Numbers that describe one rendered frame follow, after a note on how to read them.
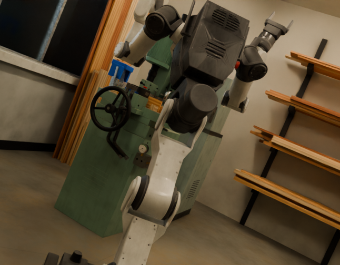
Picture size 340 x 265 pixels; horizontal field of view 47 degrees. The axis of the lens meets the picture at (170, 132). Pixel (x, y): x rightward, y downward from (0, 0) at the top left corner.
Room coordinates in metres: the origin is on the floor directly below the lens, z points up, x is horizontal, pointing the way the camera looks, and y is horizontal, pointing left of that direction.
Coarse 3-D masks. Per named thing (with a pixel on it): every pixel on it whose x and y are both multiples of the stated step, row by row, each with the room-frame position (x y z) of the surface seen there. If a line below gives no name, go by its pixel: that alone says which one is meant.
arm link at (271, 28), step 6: (264, 24) 2.08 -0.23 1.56; (270, 24) 2.04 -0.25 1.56; (276, 24) 2.03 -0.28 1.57; (264, 30) 2.05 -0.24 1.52; (270, 30) 2.03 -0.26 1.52; (276, 30) 2.02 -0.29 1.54; (282, 30) 2.02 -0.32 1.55; (258, 36) 2.03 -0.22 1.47; (264, 36) 2.00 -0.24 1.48; (270, 36) 2.00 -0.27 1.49; (276, 36) 2.02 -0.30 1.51; (270, 42) 2.00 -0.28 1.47
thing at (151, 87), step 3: (144, 81) 2.71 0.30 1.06; (147, 81) 2.70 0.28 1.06; (141, 84) 2.71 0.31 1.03; (147, 84) 2.70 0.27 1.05; (150, 84) 2.70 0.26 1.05; (153, 84) 2.75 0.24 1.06; (147, 87) 2.69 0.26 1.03; (150, 87) 2.72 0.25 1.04; (153, 87) 2.76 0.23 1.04; (156, 87) 2.81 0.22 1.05; (150, 90) 2.74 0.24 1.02; (153, 90) 2.78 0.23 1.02; (153, 93) 2.80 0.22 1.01
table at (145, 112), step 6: (108, 90) 2.75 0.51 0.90; (102, 96) 2.67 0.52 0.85; (108, 96) 2.66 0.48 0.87; (114, 96) 2.64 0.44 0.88; (120, 102) 2.51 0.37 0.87; (132, 108) 2.47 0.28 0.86; (144, 108) 2.55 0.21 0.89; (138, 114) 2.50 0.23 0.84; (144, 114) 2.54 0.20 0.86; (150, 114) 2.53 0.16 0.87; (156, 114) 2.52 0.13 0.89; (156, 120) 2.51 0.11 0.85; (168, 126) 2.47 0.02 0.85
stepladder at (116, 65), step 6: (114, 60) 3.56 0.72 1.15; (114, 66) 3.54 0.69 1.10; (120, 66) 3.52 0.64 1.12; (126, 66) 3.52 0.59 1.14; (108, 72) 3.55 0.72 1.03; (114, 72) 3.53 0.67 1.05; (120, 72) 3.51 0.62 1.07; (126, 72) 3.67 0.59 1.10; (132, 72) 3.66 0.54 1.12; (114, 78) 3.51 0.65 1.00; (120, 78) 3.67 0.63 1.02; (126, 78) 3.66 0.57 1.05; (114, 84) 3.52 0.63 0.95; (120, 84) 3.56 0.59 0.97
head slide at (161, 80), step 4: (160, 68) 2.83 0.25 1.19; (168, 68) 2.81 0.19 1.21; (160, 72) 2.83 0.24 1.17; (164, 72) 2.82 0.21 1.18; (168, 72) 2.81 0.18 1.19; (156, 76) 2.83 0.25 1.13; (160, 76) 2.82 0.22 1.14; (164, 76) 2.81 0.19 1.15; (168, 76) 2.83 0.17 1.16; (156, 80) 2.83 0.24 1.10; (160, 80) 2.82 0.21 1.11; (164, 80) 2.81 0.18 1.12; (168, 80) 2.86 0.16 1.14; (156, 84) 2.82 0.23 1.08; (160, 84) 2.81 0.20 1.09; (164, 84) 2.82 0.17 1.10; (160, 88) 2.81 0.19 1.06; (164, 88) 2.84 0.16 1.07; (156, 92) 2.81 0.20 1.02; (160, 92) 2.81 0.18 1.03; (164, 92) 2.87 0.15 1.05; (160, 96) 2.83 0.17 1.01
